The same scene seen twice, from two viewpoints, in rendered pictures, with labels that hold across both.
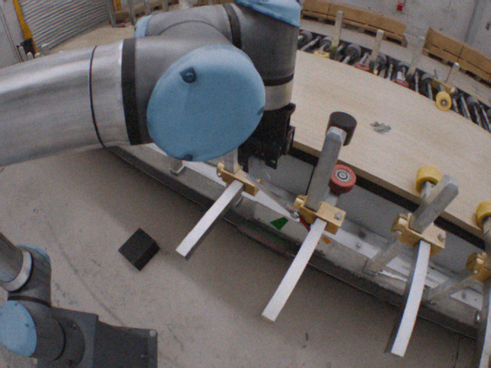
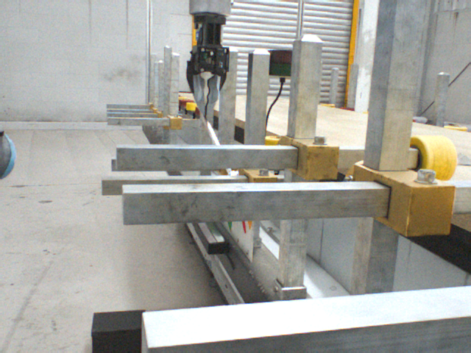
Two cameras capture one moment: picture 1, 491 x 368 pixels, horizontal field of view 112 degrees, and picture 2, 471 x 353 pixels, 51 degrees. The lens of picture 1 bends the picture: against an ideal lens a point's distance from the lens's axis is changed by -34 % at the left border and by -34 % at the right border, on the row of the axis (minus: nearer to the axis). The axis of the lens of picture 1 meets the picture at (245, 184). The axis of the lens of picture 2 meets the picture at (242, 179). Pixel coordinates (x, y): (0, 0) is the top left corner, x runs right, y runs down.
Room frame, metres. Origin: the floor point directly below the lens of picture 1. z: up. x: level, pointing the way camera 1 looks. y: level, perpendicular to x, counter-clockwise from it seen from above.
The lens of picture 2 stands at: (-0.41, -0.85, 1.07)
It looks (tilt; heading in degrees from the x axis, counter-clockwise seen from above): 12 degrees down; 42
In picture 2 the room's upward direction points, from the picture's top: 3 degrees clockwise
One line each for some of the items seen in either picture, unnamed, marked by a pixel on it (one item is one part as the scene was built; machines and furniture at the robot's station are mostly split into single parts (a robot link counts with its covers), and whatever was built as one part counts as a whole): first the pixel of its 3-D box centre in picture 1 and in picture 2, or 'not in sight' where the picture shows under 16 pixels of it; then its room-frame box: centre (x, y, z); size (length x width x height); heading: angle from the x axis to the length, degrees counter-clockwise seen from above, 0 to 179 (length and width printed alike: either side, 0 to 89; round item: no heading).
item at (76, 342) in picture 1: (55, 340); not in sight; (-0.05, 0.62, 0.65); 0.19 x 0.19 x 0.10
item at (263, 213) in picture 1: (291, 228); (235, 218); (0.36, -0.14, 0.75); 0.26 x 0.01 x 0.10; 58
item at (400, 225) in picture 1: (418, 234); (305, 154); (0.22, -0.41, 0.95); 0.14 x 0.06 x 0.05; 58
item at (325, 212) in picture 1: (318, 212); (256, 182); (0.35, -0.20, 0.85); 0.14 x 0.06 x 0.05; 58
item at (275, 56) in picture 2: (342, 123); (281, 56); (0.40, -0.20, 1.10); 0.06 x 0.06 x 0.02
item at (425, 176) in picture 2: not in sight; (426, 176); (0.06, -0.66, 0.98); 0.02 x 0.02 x 0.01
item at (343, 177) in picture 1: (337, 186); not in sight; (0.43, -0.27, 0.85); 0.08 x 0.08 x 0.11
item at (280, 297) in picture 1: (310, 242); (215, 185); (0.27, -0.16, 0.84); 0.43 x 0.03 x 0.04; 148
